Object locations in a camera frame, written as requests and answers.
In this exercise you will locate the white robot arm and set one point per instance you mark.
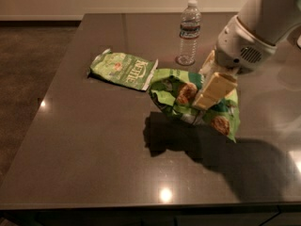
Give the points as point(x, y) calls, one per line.
point(269, 20)

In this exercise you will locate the green jalapeno chip bag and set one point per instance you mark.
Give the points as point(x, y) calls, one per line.
point(122, 69)

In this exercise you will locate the clear plastic water bottle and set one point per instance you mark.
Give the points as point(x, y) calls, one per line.
point(189, 34)

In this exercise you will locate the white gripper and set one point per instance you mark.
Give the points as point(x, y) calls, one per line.
point(239, 49)

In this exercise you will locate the green rice chip bag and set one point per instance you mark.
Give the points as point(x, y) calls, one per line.
point(173, 91)

